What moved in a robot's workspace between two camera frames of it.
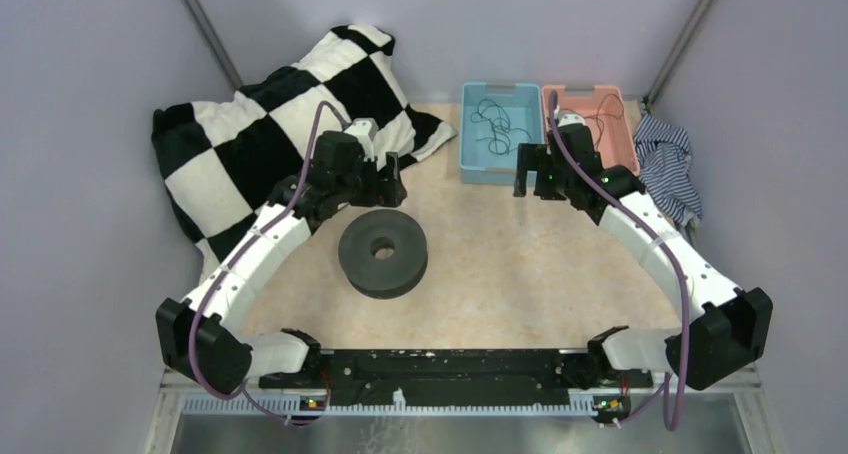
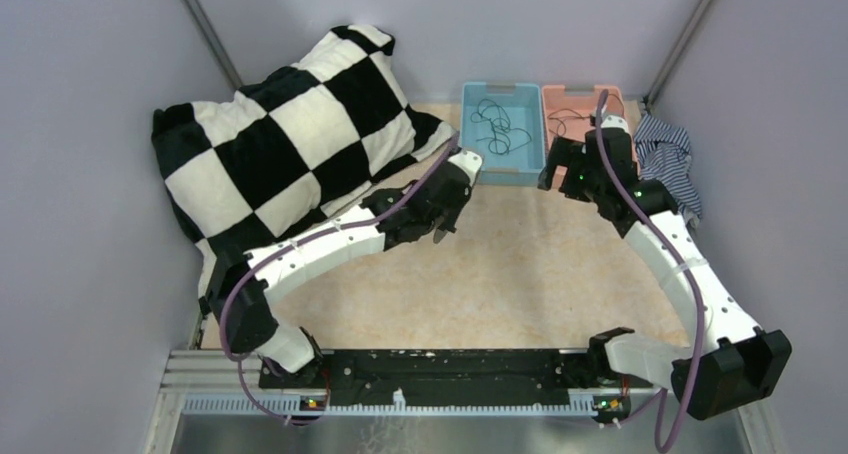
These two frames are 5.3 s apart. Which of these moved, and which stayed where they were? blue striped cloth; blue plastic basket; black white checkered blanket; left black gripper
Moved: left black gripper
Stayed: blue plastic basket; black white checkered blanket; blue striped cloth
